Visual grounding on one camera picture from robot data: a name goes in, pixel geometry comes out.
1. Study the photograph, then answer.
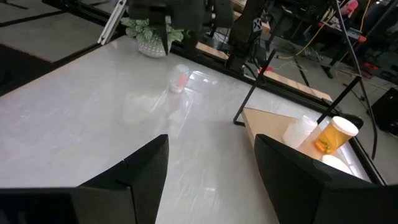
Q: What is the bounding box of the orange pill bottle white cap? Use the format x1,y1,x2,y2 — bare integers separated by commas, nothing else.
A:
313,116,359,156

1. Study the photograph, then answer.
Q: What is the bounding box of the clear pill bottle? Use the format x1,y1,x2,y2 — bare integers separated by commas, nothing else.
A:
282,114,318,149

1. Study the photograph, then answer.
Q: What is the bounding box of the black case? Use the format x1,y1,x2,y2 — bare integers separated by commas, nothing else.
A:
371,86,398,136

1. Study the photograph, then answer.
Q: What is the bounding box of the clear bottle with pink pills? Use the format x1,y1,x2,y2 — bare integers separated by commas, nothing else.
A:
167,63,191,94

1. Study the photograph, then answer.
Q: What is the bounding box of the grey cable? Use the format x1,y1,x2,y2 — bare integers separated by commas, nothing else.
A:
334,0,379,160

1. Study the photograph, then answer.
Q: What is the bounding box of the green potted artificial plant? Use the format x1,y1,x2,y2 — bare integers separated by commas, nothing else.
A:
120,15,185,58

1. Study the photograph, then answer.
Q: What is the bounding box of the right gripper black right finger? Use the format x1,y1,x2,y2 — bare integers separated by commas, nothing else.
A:
254,134,398,224

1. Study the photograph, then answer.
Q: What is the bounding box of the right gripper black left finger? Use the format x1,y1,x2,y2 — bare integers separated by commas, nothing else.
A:
0,134,170,224

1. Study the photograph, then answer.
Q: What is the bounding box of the wooden shelf with black frame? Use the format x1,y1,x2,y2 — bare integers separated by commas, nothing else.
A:
233,48,373,184

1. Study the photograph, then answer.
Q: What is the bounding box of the silver aluminium extrusion rail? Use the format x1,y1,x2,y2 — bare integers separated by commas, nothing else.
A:
97,0,127,45

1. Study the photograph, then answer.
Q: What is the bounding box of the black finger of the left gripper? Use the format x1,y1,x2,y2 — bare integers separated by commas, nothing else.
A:
163,25,171,55
156,24,166,55

